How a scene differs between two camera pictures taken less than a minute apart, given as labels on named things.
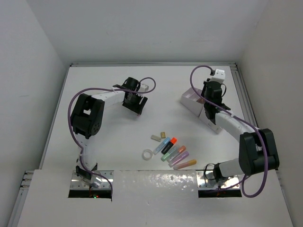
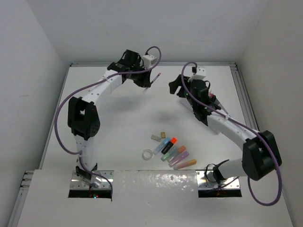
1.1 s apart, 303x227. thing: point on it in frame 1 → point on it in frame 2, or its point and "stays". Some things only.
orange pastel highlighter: x=180 y=150 stays
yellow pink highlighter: x=191 y=162 stays
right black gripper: x=204 y=87 → x=174 y=85
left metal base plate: x=96 y=182 stays
